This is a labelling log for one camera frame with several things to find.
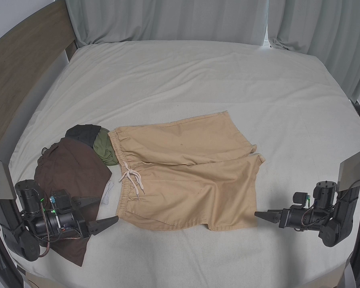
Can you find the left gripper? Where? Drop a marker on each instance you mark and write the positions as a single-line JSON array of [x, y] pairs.
[[66, 223]]

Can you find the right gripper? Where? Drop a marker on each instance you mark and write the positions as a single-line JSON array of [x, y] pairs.
[[292, 219]]

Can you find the tan shorts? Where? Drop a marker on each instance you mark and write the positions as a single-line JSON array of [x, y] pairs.
[[192, 166]]

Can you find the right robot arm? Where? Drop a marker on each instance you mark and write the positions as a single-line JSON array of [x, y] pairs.
[[355, 169]]

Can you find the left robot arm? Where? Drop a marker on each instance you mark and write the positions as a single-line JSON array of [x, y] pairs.
[[0, 178]]

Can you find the bed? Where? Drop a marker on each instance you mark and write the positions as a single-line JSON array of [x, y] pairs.
[[198, 79]]

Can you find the white garment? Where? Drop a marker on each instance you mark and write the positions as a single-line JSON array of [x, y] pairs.
[[107, 192]]

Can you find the brown garment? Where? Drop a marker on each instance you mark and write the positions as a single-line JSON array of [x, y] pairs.
[[72, 172]]

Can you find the green garment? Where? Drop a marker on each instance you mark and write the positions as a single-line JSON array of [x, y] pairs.
[[105, 148]]

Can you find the black garment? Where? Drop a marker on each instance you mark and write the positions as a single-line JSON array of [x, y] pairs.
[[81, 133]]

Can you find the grey-green curtain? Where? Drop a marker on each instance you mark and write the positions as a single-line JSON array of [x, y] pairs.
[[324, 16], [168, 10]]

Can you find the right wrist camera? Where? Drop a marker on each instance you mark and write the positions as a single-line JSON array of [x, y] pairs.
[[300, 198]]

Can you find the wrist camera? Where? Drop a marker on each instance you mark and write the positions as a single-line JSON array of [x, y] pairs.
[[61, 201], [300, 198]]

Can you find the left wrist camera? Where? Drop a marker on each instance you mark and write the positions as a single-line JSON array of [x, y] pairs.
[[61, 201]]

